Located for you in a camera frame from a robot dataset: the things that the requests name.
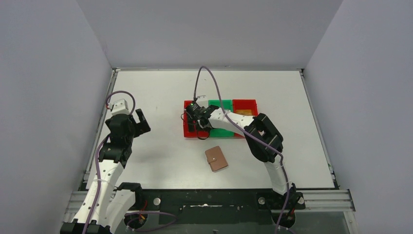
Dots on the green middle bin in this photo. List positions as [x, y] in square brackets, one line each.
[228, 105]

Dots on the aluminium frame rail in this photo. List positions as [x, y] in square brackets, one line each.
[315, 201]

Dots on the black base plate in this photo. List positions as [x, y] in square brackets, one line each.
[221, 206]

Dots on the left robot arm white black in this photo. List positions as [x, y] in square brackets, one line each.
[106, 204]

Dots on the red bin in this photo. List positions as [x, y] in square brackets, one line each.
[187, 134]
[249, 104]

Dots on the orange gold card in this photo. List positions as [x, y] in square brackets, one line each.
[244, 112]

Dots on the right red bin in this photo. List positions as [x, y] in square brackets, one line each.
[249, 104]

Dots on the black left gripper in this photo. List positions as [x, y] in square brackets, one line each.
[136, 127]

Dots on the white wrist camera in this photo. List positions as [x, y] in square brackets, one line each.
[119, 107]
[202, 101]

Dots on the left red bin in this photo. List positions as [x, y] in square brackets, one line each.
[187, 134]

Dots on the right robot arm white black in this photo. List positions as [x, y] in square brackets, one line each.
[264, 141]

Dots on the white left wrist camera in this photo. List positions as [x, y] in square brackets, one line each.
[119, 107]

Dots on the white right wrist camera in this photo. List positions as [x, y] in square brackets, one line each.
[202, 101]

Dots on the brown leather card holder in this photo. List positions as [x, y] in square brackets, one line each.
[216, 158]

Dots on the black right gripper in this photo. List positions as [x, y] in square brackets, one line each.
[191, 123]

